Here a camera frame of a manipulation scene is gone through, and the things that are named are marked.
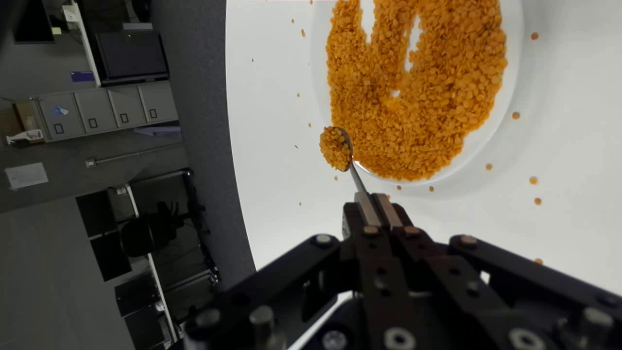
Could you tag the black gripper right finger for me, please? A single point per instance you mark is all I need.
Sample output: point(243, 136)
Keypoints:
point(492, 299)

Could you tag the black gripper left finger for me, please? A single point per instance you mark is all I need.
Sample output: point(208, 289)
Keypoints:
point(303, 293)

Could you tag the metal spoon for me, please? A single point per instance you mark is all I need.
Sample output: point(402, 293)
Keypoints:
point(334, 149)

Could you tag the glass bowl of orange grains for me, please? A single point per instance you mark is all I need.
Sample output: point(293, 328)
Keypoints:
point(428, 110)

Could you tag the scattered orange grains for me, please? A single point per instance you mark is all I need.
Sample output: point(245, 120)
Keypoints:
point(515, 116)

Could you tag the grey file cabinet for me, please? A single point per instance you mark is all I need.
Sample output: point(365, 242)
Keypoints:
point(97, 110)

